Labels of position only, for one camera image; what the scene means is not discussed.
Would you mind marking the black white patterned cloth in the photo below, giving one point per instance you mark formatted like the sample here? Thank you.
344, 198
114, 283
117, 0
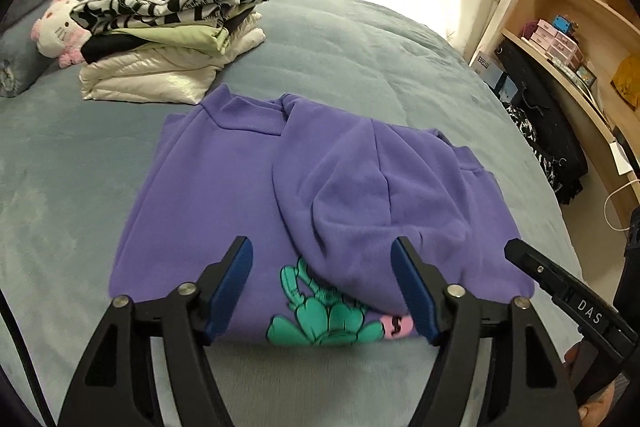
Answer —
522, 122

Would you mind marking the black bag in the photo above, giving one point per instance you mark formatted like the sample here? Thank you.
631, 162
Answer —
550, 122

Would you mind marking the blue white cardboard box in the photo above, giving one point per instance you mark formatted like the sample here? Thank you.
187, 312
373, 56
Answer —
487, 67

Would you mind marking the small picture frame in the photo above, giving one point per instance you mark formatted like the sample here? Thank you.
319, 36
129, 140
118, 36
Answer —
586, 78

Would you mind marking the grey-blue bed blanket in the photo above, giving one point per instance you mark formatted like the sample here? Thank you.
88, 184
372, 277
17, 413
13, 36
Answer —
350, 57

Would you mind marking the maroon small pouch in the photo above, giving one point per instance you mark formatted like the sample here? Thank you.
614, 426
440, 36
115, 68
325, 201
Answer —
528, 29

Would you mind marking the yellow cloth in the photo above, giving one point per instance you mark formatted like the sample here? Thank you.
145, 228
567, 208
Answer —
627, 77

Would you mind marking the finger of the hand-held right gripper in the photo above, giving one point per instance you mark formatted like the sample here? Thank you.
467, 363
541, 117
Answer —
565, 292

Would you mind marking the small grey-blue pillow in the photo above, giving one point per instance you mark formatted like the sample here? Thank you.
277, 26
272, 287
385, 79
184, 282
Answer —
20, 62

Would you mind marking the person's right hand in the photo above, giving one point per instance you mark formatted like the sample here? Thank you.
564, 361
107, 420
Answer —
600, 402

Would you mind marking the light green garment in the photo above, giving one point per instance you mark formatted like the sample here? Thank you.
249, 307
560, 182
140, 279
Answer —
185, 38

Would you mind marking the stack of pink boxes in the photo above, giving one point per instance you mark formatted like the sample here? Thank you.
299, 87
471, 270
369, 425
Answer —
545, 39

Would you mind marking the black folded garment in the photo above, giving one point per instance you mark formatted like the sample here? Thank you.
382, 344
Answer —
110, 44

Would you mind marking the white pink plush toy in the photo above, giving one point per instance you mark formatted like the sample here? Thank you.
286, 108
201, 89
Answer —
55, 27

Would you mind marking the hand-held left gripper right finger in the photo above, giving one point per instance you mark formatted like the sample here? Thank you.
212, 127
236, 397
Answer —
412, 292

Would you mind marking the purple hoodie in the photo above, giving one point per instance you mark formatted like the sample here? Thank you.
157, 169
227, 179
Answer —
210, 187

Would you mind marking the white charger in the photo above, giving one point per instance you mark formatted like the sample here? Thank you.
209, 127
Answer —
622, 159

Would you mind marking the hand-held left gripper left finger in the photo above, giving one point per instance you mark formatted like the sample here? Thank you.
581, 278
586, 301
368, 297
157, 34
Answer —
235, 277

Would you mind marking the person's dark clothing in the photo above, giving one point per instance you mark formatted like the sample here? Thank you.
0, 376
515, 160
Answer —
631, 267

